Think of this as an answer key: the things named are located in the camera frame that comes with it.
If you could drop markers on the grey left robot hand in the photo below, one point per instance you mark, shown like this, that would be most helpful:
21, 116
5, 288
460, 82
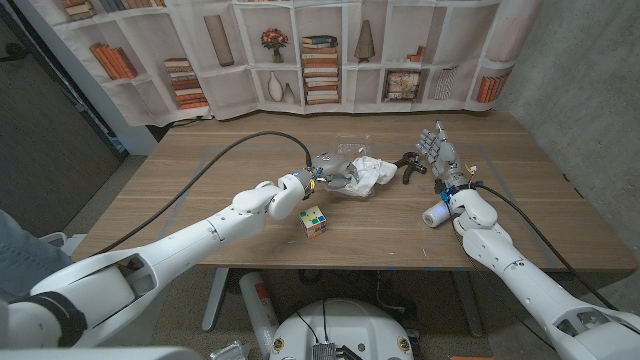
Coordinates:
335, 167

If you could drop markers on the metal finned module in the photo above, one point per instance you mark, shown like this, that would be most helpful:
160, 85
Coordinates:
324, 351

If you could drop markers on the printed bookshelf backdrop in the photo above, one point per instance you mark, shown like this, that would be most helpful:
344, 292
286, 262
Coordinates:
240, 90

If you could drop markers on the white napkin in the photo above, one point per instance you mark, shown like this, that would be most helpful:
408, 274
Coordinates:
372, 172

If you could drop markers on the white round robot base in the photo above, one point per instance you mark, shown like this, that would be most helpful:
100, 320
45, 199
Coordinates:
350, 325

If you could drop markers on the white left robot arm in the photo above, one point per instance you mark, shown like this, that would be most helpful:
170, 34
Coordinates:
165, 260

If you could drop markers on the colorful puzzle cube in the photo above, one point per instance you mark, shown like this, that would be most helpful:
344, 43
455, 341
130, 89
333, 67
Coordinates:
312, 222

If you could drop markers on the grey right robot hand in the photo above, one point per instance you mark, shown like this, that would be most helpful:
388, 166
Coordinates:
445, 157

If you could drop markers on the white wrapped paper roll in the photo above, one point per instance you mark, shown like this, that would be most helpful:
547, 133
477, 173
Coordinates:
434, 215

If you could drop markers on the clear plastic clamshell container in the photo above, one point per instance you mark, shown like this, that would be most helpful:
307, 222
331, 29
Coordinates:
352, 148

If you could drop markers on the grey table leg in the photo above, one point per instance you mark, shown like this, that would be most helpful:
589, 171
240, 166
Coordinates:
469, 305
215, 300

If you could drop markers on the white roll with orange label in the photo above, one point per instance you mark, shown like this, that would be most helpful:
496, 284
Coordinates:
260, 310

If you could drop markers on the black hand grip tool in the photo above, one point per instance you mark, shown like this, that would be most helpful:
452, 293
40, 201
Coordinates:
411, 166

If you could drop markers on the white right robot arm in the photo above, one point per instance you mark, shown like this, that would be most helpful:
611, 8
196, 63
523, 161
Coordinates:
540, 280

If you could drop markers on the grey metal finned part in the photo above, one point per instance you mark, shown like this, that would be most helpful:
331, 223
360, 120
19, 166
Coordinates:
230, 352

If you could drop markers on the dark grey door panel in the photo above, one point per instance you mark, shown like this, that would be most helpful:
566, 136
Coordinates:
50, 125

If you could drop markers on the person's blue jeans leg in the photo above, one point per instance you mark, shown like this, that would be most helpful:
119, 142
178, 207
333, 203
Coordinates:
20, 255

